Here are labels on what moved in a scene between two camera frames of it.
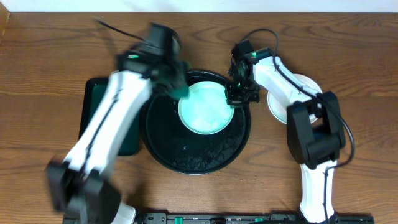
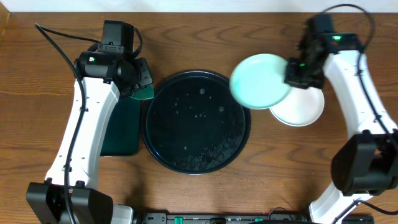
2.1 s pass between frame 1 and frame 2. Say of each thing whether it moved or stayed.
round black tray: stayed
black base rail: stayed
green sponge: moved
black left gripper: moved
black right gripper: moved
